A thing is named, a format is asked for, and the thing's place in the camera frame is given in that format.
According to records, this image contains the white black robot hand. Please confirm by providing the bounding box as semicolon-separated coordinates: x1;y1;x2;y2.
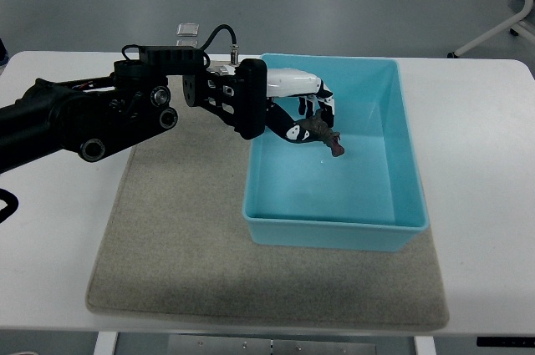
266;68;335;144

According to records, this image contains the brown toy hippo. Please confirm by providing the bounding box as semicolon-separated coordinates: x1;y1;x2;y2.
296;109;345;157

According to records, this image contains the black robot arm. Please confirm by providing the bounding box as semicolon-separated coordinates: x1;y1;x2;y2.
1;43;268;172

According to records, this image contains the blue plastic box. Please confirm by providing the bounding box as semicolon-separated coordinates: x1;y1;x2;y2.
242;53;429;251

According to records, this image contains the lower floor outlet plate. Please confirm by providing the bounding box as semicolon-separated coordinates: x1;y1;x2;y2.
176;38;198;48

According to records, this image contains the grey felt mat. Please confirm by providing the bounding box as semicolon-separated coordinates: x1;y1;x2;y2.
86;97;449;331

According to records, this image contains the white chair base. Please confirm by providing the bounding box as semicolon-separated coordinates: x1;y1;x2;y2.
446;0;534;58

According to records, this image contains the black table control panel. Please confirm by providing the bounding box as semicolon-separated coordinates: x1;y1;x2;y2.
476;336;535;348

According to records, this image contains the metal table frame bracket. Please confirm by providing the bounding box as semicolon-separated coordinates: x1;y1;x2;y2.
167;334;377;355

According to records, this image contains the black sleeved cable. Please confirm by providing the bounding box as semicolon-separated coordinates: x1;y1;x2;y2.
0;188;20;225

